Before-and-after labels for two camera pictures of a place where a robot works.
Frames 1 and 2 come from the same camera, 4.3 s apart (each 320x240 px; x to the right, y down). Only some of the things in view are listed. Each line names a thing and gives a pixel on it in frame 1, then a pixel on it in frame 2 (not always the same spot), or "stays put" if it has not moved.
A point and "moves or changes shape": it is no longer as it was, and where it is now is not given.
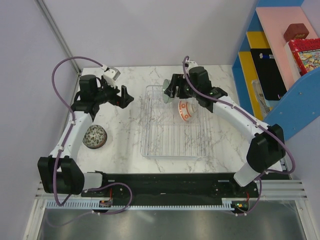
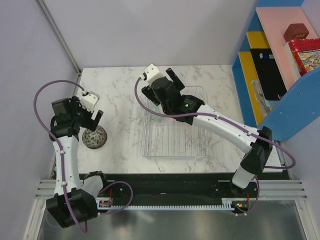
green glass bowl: x=166 y=98 moves or changes shape
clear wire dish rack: x=165 y=135 stays put
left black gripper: x=122 y=101 to x=90 y=123
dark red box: x=295 y=31 stays put
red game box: x=306 y=52 stays put
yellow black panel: x=259 y=63 stays put
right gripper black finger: x=171 y=90 to x=149 y=93
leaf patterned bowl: x=95 y=137 stays put
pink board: x=273 y=20 stays put
